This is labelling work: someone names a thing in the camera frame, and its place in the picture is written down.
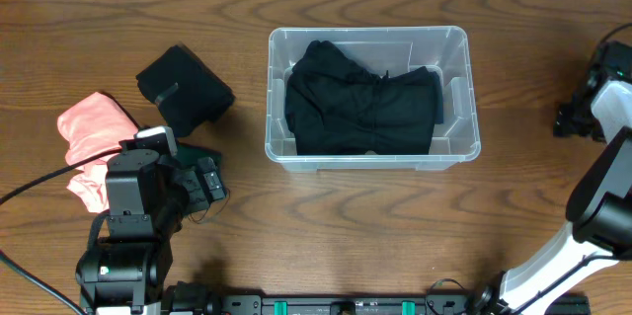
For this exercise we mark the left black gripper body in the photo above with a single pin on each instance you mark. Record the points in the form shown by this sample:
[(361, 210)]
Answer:
[(196, 187)]

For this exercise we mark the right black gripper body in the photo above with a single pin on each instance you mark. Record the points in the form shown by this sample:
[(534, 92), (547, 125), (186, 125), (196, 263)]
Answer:
[(575, 117)]

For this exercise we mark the dark green taped cloth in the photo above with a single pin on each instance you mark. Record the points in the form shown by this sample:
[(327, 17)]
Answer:
[(202, 153)]

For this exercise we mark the black cloth with tape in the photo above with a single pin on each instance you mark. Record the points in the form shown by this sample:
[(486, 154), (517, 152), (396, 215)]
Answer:
[(185, 91)]

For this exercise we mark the pink shirt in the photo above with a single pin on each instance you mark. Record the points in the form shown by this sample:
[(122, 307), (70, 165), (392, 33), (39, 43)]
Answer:
[(94, 125)]

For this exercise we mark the large black shirt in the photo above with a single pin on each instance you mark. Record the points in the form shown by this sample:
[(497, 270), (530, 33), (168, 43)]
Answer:
[(334, 106)]

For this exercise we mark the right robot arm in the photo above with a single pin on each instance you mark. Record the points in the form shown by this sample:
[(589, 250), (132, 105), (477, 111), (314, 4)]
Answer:
[(596, 233)]

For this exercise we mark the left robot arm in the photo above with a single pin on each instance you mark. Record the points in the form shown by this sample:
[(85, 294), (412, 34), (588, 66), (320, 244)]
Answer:
[(129, 251)]

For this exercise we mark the clear plastic storage container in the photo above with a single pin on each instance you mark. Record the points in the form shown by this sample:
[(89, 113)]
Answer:
[(443, 50)]

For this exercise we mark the black thin rubber band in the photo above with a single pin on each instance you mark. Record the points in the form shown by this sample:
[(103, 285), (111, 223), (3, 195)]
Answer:
[(210, 214)]

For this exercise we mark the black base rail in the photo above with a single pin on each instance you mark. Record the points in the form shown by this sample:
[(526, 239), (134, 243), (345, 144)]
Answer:
[(197, 299)]

